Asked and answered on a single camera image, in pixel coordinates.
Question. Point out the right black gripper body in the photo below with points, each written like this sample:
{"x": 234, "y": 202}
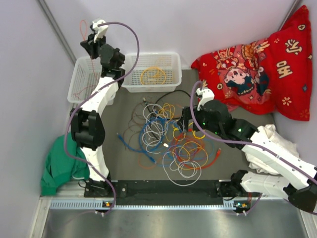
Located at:
{"x": 202, "y": 120}

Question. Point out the grey slotted cable duct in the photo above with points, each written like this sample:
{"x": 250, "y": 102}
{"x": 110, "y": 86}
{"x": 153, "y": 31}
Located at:
{"x": 105, "y": 205}

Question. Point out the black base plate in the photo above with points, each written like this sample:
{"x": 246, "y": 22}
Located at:
{"x": 164, "y": 192}

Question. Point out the right white plastic basket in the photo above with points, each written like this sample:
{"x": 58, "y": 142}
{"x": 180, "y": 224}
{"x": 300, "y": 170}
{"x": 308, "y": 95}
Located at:
{"x": 152, "y": 72}

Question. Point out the white cloth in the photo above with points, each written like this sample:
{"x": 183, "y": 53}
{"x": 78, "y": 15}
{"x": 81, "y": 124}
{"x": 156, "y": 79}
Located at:
{"x": 270, "y": 131}

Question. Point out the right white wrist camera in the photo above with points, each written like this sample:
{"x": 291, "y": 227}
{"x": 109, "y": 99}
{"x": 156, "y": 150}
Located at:
{"x": 205, "y": 95}

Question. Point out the white plastic basket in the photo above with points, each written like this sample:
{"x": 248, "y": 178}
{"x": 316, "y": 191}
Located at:
{"x": 152, "y": 72}
{"x": 84, "y": 79}

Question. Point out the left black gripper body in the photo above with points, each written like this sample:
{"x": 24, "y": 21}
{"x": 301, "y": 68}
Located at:
{"x": 93, "y": 46}

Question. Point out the red printed pillow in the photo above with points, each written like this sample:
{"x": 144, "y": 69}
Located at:
{"x": 268, "y": 75}

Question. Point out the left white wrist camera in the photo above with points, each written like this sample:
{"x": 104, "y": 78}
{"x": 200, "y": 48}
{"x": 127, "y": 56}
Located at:
{"x": 99, "y": 28}

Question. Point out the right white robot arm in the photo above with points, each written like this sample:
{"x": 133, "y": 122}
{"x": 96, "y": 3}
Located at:
{"x": 296, "y": 180}

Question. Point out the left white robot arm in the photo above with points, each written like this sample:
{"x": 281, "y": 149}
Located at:
{"x": 87, "y": 128}

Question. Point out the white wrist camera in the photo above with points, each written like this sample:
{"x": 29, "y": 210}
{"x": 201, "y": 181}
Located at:
{"x": 205, "y": 95}
{"x": 99, "y": 28}

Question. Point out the left white plastic basket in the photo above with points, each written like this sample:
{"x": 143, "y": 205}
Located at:
{"x": 84, "y": 79}

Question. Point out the green cloth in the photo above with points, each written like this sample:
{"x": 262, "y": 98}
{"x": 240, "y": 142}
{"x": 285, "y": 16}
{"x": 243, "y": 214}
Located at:
{"x": 62, "y": 164}

